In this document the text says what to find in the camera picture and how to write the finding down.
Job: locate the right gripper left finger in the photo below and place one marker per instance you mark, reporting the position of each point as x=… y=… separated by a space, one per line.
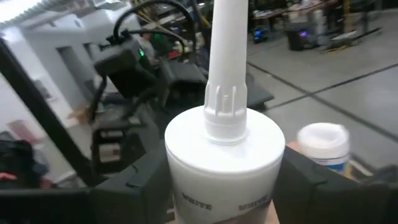
x=124 y=202

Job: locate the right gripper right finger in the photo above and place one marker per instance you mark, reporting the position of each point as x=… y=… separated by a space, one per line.
x=326 y=202

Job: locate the orange sealant tube with nozzle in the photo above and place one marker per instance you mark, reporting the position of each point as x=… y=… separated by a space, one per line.
x=225 y=149

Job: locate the Lysol wipes canister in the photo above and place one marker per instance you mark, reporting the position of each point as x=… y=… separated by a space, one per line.
x=325 y=146

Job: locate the black desk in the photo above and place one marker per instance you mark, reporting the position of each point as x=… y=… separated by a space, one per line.
x=258 y=93

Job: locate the black computer tower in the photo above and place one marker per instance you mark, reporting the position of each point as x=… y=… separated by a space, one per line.
x=300 y=37
x=259 y=34

